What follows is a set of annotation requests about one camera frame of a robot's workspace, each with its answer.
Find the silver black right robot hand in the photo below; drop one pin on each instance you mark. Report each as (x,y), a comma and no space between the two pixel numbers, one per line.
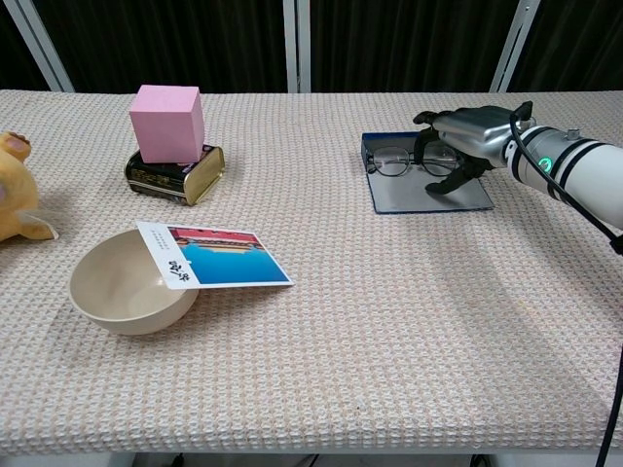
(469,136)

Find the thin black-framed eyeglasses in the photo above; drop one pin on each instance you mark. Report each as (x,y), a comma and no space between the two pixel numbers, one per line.
(414,158)

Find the blue folding glasses case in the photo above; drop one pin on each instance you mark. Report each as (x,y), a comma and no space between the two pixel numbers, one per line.
(414,192)

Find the beige waffle tablecloth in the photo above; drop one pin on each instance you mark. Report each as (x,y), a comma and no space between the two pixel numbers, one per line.
(311,340)

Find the blue red picture postcard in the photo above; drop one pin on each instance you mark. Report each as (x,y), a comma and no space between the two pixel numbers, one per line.
(224,258)

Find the black gold tin can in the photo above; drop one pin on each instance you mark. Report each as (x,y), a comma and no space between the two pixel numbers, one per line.
(180,177)

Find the pink foam cube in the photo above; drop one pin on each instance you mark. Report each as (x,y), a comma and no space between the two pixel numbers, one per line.
(165,124)

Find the black curtain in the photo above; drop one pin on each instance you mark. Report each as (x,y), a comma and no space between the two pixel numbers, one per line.
(170,44)

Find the beige bowl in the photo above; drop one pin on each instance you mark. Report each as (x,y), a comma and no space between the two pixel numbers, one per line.
(124,287)

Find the yellow plush toy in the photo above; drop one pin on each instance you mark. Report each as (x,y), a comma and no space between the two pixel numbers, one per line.
(14,194)

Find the grey metal frame post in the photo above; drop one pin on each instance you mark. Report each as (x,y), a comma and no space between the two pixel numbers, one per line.
(41,44)
(511,46)
(296,44)

